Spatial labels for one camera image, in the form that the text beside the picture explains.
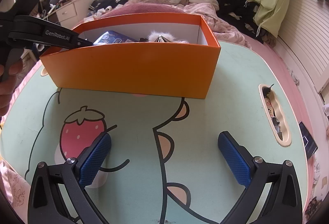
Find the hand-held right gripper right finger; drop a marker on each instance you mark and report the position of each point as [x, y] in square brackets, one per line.
[235, 159]

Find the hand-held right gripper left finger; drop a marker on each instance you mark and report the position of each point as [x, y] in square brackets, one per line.
[95, 159]

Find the blue square tin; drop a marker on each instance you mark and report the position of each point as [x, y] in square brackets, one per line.
[110, 37]

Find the orange cardboard box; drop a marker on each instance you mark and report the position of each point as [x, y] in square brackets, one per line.
[128, 69]

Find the white fluffy pompom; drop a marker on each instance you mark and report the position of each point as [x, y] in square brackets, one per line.
[154, 33]

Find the silver pyramid-shaped ornament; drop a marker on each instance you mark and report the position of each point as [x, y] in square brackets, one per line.
[161, 39]

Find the green cartoon printed desktop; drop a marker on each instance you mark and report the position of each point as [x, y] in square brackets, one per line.
[205, 116]

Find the person's left hand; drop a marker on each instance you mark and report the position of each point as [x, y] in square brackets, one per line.
[7, 95]

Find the white drawer cabinet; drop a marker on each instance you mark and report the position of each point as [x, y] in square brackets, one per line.
[69, 10]

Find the black and white striped clothes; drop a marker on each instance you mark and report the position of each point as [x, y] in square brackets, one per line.
[108, 3]

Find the pile of small stickers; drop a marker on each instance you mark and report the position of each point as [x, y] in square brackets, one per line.
[276, 121]

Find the dark rectangular card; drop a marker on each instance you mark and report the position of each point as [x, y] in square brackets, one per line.
[308, 140]

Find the pink floral quilt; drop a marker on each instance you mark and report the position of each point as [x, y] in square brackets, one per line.
[12, 185]

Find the crumpled pink blanket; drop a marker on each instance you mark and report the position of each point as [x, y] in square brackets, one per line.
[205, 10]

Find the white slatted wardrobe door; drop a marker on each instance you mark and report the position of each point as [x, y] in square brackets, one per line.
[305, 34]

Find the black clothes pile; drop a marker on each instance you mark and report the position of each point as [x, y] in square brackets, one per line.
[231, 8]

